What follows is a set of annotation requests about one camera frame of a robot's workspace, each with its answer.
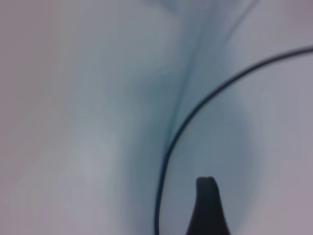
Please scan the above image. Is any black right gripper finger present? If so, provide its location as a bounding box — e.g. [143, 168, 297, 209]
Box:
[187, 176, 232, 235]

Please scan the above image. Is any thin black cable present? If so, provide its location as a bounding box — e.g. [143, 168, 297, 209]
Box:
[154, 45, 313, 235]

